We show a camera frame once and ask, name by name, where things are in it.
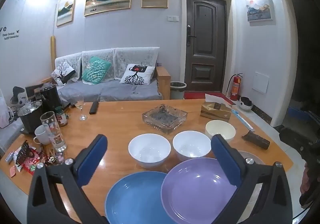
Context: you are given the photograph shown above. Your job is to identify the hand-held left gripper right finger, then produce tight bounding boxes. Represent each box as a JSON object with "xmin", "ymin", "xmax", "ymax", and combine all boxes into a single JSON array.
[{"xmin": 211, "ymin": 134, "xmax": 293, "ymax": 224}]

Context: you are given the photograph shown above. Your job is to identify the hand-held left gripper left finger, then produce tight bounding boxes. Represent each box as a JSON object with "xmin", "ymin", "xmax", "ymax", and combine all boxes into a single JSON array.
[{"xmin": 27, "ymin": 134, "xmax": 108, "ymax": 224}]

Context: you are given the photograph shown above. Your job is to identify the white bowl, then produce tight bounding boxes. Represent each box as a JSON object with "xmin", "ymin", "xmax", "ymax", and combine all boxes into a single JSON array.
[
  {"xmin": 172, "ymin": 130, "xmax": 212, "ymax": 162},
  {"xmin": 128, "ymin": 133, "xmax": 172, "ymax": 169}
]

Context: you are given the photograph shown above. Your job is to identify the blue box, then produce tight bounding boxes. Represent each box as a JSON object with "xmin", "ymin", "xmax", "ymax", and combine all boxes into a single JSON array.
[{"xmin": 287, "ymin": 106, "xmax": 308, "ymax": 127}]

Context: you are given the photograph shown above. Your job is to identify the cream bowl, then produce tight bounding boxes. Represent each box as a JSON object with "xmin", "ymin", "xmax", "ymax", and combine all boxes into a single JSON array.
[{"xmin": 205, "ymin": 120, "xmax": 237, "ymax": 143}]

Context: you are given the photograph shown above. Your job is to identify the dark brown rolled pouch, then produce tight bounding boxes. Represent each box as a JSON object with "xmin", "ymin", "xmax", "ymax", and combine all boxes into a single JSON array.
[{"xmin": 241, "ymin": 130, "xmax": 271, "ymax": 151}]

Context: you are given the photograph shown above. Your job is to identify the purple plate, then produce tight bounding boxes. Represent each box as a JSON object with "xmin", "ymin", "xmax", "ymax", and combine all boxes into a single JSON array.
[{"xmin": 161, "ymin": 157, "xmax": 242, "ymax": 224}]

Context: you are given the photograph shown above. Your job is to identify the blue packaged toothbrush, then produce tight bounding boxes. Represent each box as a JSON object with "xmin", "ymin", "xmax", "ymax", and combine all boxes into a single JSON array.
[{"xmin": 231, "ymin": 109, "xmax": 254, "ymax": 131}]

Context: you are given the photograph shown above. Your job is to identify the tall printed drinking glass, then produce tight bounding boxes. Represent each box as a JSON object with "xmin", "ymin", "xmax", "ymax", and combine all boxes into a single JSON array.
[{"xmin": 40, "ymin": 111, "xmax": 68, "ymax": 152}]

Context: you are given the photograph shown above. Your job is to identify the brown tissue box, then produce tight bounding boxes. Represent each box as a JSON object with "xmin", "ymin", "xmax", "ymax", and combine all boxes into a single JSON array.
[{"xmin": 200, "ymin": 93, "xmax": 233, "ymax": 122}]

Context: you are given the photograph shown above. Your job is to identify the black remote control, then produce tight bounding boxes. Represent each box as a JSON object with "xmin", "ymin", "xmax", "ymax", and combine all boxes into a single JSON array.
[{"xmin": 89, "ymin": 100, "xmax": 100, "ymax": 115}]

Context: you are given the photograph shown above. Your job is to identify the small spice jar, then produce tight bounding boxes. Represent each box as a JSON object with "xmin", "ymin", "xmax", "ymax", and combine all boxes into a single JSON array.
[{"xmin": 55, "ymin": 106, "xmax": 68, "ymax": 127}]

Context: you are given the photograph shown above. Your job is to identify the wine glass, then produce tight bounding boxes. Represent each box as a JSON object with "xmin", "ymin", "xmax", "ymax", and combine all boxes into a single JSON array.
[{"xmin": 74, "ymin": 93, "xmax": 88, "ymax": 121}]

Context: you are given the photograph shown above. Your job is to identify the white mug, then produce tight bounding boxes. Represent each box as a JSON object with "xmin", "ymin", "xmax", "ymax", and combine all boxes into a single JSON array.
[{"xmin": 33, "ymin": 124, "xmax": 52, "ymax": 145}]

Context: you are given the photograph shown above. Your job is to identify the blue plate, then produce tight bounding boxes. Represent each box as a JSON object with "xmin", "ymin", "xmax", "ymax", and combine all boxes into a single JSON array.
[{"xmin": 105, "ymin": 171, "xmax": 177, "ymax": 224}]

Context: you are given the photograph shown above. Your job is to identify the pile of snack packets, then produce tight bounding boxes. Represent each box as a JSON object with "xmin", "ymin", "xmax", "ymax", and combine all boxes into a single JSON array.
[{"xmin": 5, "ymin": 139, "xmax": 66, "ymax": 177}]

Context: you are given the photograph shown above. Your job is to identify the black hair clip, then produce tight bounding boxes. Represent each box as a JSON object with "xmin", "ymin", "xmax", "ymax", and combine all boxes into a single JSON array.
[{"xmin": 14, "ymin": 141, "xmax": 36, "ymax": 167}]

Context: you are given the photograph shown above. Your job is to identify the wooden sofa with lace cover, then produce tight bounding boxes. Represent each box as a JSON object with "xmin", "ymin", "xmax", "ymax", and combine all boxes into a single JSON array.
[{"xmin": 41, "ymin": 47, "xmax": 171, "ymax": 102}]

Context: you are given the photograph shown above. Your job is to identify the red door mat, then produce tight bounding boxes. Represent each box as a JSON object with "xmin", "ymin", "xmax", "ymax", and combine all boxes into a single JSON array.
[{"xmin": 183, "ymin": 91, "xmax": 234, "ymax": 104}]

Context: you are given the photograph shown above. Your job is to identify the glass ashtray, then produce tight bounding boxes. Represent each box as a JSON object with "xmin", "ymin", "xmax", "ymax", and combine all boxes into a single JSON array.
[{"xmin": 142, "ymin": 104, "xmax": 188, "ymax": 135}]

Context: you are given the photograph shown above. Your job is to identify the red fire extinguisher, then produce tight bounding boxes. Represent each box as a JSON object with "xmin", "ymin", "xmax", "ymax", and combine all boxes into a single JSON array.
[{"xmin": 227, "ymin": 73, "xmax": 243, "ymax": 101}]

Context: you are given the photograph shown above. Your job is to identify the black pot with glass lid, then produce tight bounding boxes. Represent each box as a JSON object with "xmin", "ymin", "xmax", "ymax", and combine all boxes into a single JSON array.
[{"xmin": 17, "ymin": 100, "xmax": 45, "ymax": 135}]

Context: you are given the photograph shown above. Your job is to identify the black electric kettle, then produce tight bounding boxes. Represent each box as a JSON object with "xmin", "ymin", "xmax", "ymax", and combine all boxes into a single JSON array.
[{"xmin": 39, "ymin": 83, "xmax": 63, "ymax": 114}]

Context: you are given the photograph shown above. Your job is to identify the grey trash bin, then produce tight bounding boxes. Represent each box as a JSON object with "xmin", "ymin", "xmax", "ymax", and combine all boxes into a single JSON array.
[{"xmin": 170, "ymin": 81, "xmax": 187, "ymax": 100}]

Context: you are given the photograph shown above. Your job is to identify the green leaf pattern cushion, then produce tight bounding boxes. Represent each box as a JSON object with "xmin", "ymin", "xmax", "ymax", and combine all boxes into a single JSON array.
[{"xmin": 81, "ymin": 56, "xmax": 112, "ymax": 85}]

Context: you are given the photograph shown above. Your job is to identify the black and white cushion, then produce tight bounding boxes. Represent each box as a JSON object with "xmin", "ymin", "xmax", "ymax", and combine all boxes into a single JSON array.
[{"xmin": 51, "ymin": 61, "xmax": 76, "ymax": 85}]

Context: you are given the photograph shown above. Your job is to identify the white cushion with tree print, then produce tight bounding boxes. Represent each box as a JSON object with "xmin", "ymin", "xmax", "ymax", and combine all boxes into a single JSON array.
[{"xmin": 120, "ymin": 63, "xmax": 155, "ymax": 86}]

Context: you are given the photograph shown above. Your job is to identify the white small appliance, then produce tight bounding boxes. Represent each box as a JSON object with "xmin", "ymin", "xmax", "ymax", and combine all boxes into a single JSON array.
[{"xmin": 10, "ymin": 86, "xmax": 27, "ymax": 107}]

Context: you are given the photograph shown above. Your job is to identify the white plastic bag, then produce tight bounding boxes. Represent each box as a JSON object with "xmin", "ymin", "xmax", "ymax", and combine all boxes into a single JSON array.
[{"xmin": 0, "ymin": 88, "xmax": 16, "ymax": 127}]

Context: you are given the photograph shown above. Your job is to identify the wooden pole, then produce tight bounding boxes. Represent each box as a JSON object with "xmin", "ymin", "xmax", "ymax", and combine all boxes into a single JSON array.
[{"xmin": 50, "ymin": 35, "xmax": 56, "ymax": 71}]

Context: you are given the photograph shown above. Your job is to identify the dark brown door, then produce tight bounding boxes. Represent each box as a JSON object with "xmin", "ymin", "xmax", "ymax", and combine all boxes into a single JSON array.
[{"xmin": 185, "ymin": 0, "xmax": 228, "ymax": 92}]

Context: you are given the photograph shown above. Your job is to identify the frameless mountain canvas painting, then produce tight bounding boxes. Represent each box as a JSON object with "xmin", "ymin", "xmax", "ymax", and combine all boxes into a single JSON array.
[{"xmin": 245, "ymin": 0, "xmax": 275, "ymax": 22}]

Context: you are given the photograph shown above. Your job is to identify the white wall panel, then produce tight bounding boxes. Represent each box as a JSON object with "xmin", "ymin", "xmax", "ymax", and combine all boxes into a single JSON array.
[{"xmin": 252, "ymin": 71, "xmax": 270, "ymax": 94}]

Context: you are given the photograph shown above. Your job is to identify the black door handle lock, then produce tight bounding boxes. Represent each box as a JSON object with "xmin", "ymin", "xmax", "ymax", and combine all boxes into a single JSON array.
[{"xmin": 187, "ymin": 24, "xmax": 197, "ymax": 47}]

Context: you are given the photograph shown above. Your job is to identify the small landscape painting gold frame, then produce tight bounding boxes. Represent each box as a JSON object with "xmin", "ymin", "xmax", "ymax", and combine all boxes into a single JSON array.
[{"xmin": 56, "ymin": 0, "xmax": 76, "ymax": 27}]

